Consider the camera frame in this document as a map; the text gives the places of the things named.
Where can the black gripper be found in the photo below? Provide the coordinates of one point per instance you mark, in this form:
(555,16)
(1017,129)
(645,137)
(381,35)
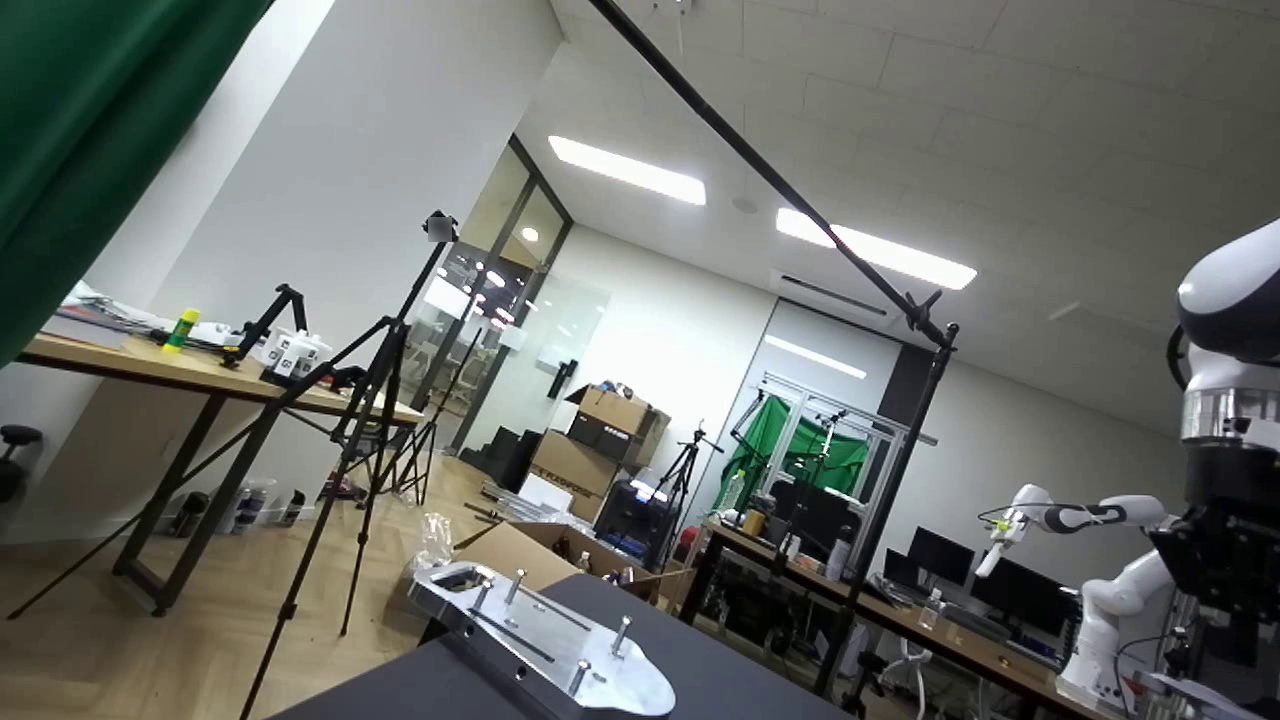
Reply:
(1232,485)

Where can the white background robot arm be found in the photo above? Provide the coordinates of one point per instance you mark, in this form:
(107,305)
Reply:
(1106,585)

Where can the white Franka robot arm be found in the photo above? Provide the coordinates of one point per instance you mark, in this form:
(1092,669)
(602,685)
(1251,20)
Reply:
(1232,335)

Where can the black computer monitor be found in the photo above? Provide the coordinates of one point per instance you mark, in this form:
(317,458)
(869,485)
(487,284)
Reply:
(942,559)
(1022,599)

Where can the black vertical stand pole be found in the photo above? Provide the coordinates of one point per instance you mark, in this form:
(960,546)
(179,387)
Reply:
(887,506)

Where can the long wooden office desk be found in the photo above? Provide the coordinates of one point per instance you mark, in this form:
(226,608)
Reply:
(854,601)

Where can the green hanging garment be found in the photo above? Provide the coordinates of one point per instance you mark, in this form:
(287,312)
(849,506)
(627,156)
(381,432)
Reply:
(760,446)
(835,462)

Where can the rectangular ceiling light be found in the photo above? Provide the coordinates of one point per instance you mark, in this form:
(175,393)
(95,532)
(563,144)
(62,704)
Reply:
(627,168)
(872,250)

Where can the small black tripod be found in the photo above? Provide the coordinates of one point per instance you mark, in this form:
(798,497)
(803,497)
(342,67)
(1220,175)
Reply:
(680,473)

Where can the black diagonal boom pole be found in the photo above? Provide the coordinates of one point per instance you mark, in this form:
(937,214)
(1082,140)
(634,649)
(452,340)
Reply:
(772,166)

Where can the stacked cardboard boxes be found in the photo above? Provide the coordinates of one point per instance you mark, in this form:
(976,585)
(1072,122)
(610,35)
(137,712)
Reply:
(595,446)

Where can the open cardboard box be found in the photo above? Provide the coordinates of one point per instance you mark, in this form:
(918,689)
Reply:
(555,546)

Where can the silver metal mounting plate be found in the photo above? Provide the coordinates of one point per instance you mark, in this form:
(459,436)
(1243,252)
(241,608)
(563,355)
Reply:
(563,640)

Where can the yellow green bottle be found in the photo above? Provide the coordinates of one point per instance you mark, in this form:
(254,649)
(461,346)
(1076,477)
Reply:
(179,329)

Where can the wooden table black legs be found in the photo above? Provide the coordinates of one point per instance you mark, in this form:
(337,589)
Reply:
(160,366)

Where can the green curtain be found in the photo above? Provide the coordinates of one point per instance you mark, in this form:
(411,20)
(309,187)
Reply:
(95,124)

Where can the tall black camera tripod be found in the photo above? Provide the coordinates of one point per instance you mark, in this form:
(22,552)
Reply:
(375,403)

